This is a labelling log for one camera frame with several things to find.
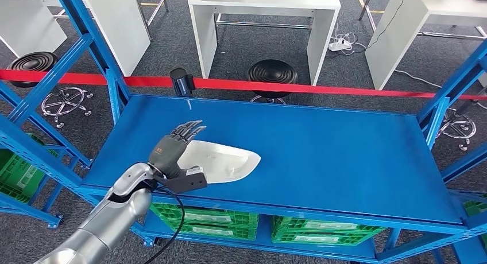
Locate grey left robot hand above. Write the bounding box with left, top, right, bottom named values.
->
left=148, top=120, right=207, bottom=180

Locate white curved plastic part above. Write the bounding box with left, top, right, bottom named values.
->
left=176, top=139, right=262, bottom=185

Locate blue metal shelf rack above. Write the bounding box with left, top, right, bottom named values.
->
left=0, top=81, right=94, bottom=230
left=441, top=142, right=487, bottom=264
left=0, top=0, right=487, bottom=264

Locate green plastic crate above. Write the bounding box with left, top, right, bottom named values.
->
left=463, top=195, right=487, bottom=251
left=0, top=132, right=60, bottom=204
left=270, top=230, right=376, bottom=247
left=150, top=203, right=260, bottom=226
left=167, top=220, right=257, bottom=242
left=270, top=216, right=385, bottom=235

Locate red barrier belt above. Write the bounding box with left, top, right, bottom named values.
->
left=0, top=69, right=487, bottom=102

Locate black round stool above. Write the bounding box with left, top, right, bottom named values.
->
left=246, top=59, right=299, bottom=105
left=7, top=51, right=94, bottom=129
left=437, top=99, right=487, bottom=152

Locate white power strip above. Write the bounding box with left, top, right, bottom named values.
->
left=328, top=38, right=353, bottom=52

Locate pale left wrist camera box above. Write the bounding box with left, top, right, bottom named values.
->
left=163, top=166, right=208, bottom=193

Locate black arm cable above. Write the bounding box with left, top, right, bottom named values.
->
left=142, top=184, right=186, bottom=264

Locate black belt post head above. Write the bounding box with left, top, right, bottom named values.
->
left=169, top=67, right=196, bottom=98

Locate white floor cable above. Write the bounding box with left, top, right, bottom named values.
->
left=393, top=69, right=443, bottom=89

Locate thin black desk cable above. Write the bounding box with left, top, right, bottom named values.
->
left=365, top=0, right=413, bottom=50

